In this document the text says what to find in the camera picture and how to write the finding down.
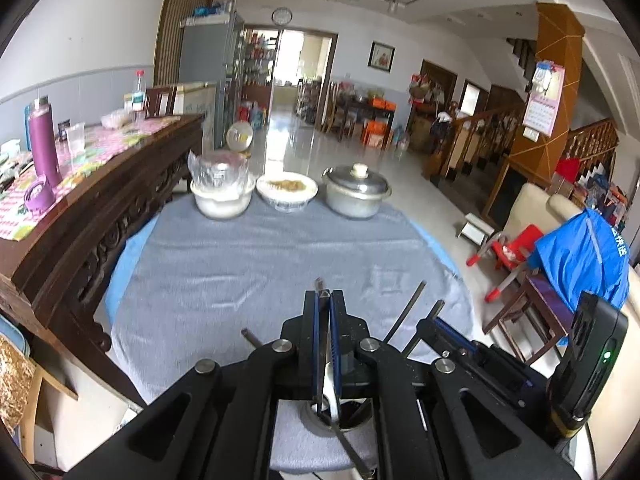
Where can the wooden landing railing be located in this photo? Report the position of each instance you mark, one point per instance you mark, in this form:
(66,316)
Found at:
(592,145)

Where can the wide brown wooden door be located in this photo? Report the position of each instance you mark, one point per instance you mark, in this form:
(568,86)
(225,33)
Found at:
(440,75)

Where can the brown slatted door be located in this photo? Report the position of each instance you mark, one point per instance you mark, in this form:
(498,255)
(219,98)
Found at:
(180,15)

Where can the teal bottle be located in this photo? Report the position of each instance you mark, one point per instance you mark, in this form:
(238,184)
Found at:
(27,127)

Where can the patterned food bowl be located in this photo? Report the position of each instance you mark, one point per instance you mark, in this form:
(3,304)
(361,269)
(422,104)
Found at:
(287,195)

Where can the clear plastic bag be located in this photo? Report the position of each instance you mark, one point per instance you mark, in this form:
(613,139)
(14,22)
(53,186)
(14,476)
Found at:
(217,167)

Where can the white food bag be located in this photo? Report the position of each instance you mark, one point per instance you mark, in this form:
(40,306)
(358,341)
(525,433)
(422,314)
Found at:
(116,119)

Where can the brown wooden chair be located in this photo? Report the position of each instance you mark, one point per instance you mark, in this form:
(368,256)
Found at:
(159,101)

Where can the grey refrigerator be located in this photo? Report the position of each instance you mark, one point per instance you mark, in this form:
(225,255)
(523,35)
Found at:
(205,55)

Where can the dark wooden dining chair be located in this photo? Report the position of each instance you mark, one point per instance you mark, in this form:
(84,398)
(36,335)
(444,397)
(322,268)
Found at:
(332,110)

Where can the white chest freezer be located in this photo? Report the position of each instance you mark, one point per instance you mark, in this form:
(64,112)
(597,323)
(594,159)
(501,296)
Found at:
(197,105)

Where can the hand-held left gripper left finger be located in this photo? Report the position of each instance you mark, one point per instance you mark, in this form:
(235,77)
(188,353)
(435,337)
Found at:
(316,345)

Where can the wooden chair purple seat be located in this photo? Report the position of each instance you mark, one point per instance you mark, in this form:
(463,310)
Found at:
(540,305)

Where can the colourful patterned mat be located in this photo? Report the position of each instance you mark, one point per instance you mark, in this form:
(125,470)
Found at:
(100,145)

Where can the gold patterned cloth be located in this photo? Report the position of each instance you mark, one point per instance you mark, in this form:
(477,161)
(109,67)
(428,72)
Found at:
(15,380)

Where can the purple thermos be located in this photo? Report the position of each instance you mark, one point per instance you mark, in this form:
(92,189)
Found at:
(44,145)

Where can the grey tablecloth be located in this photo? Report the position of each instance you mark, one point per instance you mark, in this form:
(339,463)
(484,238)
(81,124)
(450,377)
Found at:
(225,280)

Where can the white step stool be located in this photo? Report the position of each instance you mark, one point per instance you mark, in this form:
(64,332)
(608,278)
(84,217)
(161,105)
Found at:
(475,230)

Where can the red child chair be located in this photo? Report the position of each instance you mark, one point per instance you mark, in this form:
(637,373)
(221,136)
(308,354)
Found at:
(515,250)

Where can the wall calendar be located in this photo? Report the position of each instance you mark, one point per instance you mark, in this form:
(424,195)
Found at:
(544,100)

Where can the metal pot lid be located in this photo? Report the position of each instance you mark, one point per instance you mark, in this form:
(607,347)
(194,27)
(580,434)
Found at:
(356,180)

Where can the metal pot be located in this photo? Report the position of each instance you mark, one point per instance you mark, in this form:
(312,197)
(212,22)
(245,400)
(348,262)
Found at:
(356,205)

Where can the narrow brown wooden door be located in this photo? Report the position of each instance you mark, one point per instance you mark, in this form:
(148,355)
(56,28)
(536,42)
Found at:
(472,97)

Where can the wall clock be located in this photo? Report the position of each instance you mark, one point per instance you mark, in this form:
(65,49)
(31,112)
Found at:
(281,16)

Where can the clear water jug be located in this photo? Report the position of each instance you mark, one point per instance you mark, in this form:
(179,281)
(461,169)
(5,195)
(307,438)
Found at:
(402,139)

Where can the clear plastic cup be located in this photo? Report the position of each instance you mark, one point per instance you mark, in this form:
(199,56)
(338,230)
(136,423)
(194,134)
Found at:
(76,141)

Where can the wooden stair railing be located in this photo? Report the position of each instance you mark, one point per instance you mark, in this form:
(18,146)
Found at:
(475,140)

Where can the dark wooden side table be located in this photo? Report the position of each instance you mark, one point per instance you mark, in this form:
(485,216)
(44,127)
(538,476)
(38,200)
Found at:
(355,107)

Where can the single dark chopstick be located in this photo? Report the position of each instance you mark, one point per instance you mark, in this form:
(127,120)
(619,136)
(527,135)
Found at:
(406,312)
(357,455)
(251,337)
(430,317)

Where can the clear water bottle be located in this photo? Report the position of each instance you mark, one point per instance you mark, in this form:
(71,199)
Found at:
(138,100)

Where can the small white fan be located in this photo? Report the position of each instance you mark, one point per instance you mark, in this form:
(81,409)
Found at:
(239,137)

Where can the dark metal utensil holder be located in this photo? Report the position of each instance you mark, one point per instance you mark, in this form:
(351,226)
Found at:
(357,412)

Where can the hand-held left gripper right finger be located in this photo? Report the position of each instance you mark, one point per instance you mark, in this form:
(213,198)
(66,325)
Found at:
(337,345)

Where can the blue jacket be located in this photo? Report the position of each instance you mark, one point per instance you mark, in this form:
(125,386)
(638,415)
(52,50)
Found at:
(580,260)

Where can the orange wooden pillar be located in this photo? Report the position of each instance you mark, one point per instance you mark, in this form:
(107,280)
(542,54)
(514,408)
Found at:
(555,35)

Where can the beige sofa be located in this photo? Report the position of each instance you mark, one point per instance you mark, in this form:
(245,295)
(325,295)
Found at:
(530,205)

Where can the white spoon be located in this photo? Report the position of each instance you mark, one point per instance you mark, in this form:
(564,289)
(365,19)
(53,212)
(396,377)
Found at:
(330,385)

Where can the glass display cabinet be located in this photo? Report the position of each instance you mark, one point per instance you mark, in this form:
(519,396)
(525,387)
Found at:
(257,65)

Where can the red cloth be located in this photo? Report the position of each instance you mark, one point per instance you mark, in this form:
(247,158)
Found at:
(567,170)

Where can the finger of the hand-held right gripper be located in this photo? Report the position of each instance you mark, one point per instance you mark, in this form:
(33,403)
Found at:
(455,335)

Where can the pile of assorted packets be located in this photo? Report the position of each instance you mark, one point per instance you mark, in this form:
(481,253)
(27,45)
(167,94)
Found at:
(15,167)

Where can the flat orange box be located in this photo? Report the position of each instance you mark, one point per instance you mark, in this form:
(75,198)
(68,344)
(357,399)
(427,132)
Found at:
(383,105)

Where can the bundle of hanging baskets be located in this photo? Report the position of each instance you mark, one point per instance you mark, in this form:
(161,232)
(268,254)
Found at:
(425,89)

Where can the framed picture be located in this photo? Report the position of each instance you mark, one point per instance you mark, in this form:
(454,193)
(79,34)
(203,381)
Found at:
(381,56)

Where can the orange carton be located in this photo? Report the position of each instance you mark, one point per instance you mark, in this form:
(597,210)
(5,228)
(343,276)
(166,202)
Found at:
(376,134)

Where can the white bowl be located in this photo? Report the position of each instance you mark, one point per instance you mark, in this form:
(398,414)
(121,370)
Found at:
(222,205)

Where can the carved wooden sideboard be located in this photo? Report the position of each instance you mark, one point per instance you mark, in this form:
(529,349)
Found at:
(75,220)

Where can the blue plastic bag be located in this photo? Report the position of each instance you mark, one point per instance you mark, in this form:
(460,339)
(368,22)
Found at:
(206,11)

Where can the blue table cover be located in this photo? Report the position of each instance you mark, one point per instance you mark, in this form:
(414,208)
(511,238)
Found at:
(130,255)

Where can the light switch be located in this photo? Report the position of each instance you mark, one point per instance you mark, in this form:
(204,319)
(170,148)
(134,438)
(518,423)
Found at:
(531,134)

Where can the blue water jug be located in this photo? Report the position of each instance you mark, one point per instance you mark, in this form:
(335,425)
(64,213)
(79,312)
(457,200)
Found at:
(256,117)

